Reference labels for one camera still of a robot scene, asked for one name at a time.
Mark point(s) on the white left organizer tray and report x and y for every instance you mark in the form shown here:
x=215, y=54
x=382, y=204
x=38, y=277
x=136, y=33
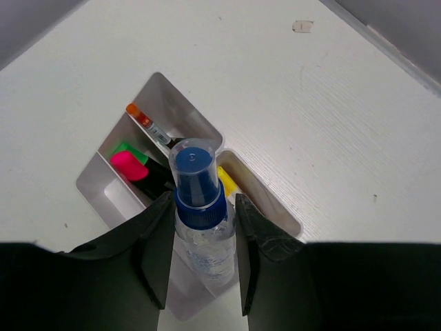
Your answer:
x=110, y=195

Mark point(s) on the green highlighter marker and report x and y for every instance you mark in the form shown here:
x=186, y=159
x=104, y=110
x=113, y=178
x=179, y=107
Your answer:
x=141, y=157

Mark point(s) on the white right organizer tray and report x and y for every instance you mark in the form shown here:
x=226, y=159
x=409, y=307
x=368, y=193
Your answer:
x=187, y=294

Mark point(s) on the red gel pen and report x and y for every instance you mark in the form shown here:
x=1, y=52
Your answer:
x=151, y=128

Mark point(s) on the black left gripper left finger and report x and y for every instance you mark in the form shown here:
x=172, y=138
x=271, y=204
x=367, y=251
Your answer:
x=117, y=281

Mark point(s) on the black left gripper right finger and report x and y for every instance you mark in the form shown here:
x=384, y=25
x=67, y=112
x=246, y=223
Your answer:
x=286, y=284

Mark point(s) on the blue spray bottle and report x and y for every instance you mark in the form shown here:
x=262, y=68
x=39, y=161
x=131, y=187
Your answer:
x=204, y=219

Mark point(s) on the white organizer tray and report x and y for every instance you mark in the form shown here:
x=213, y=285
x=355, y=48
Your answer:
x=110, y=195
x=187, y=294

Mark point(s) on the yellow cap marker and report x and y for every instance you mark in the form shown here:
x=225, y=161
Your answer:
x=230, y=187

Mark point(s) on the pink highlighter marker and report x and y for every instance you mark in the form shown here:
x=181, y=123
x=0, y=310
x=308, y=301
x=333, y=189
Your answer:
x=152, y=179

